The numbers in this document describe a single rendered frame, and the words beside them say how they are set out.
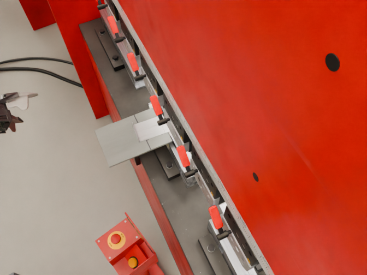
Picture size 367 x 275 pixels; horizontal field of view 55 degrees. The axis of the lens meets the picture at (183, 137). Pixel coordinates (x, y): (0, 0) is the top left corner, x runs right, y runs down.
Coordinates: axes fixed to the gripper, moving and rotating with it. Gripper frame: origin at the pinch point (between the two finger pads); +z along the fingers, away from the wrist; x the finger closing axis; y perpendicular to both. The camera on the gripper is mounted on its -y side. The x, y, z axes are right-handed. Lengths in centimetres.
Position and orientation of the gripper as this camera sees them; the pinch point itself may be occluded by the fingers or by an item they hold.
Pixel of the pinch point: (30, 106)
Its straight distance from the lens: 123.8
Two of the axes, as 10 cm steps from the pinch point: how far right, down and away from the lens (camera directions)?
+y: 4.5, 8.4, -3.1
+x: 5.8, -5.4, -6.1
